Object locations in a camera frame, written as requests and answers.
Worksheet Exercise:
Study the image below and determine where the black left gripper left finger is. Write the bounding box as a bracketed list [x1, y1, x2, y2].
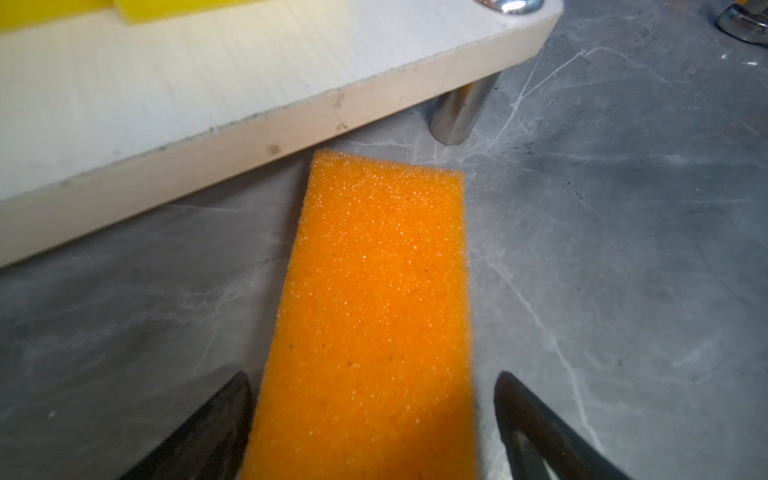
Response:
[121, 372, 254, 480]

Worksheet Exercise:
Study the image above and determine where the orange sponge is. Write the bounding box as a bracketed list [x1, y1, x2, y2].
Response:
[241, 150, 480, 479]

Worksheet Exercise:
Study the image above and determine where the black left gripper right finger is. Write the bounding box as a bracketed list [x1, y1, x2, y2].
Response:
[494, 371, 628, 479]

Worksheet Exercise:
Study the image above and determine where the white two-tier shelf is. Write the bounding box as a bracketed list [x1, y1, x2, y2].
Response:
[1, 1, 564, 265]

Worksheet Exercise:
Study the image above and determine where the yellow sponge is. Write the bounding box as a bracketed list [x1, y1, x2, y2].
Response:
[114, 0, 253, 24]
[0, 0, 113, 33]

